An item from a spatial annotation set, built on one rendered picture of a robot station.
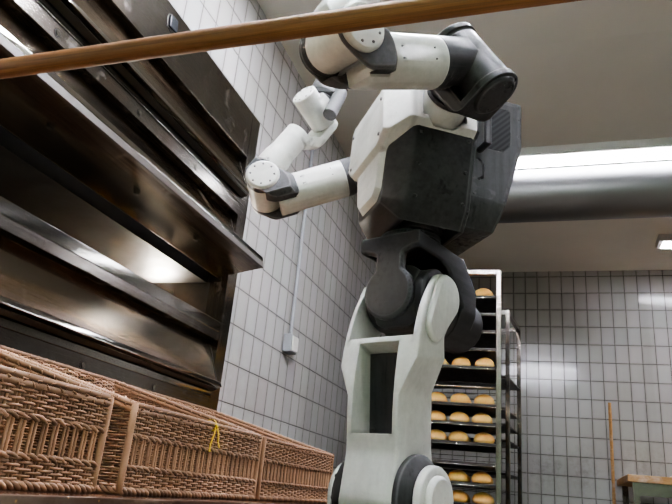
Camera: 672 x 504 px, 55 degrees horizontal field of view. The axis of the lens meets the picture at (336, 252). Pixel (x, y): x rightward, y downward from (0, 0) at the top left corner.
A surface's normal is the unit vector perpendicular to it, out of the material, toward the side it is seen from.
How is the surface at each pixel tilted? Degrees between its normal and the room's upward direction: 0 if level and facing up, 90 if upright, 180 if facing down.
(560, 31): 180
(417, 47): 98
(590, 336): 90
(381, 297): 90
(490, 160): 90
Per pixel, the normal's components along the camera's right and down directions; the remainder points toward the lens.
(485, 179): 0.34, -0.36
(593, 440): -0.30, -0.36
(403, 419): 0.79, -0.14
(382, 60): 0.57, -0.11
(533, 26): -0.09, 0.93
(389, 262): -0.61, -0.33
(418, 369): 0.72, 0.28
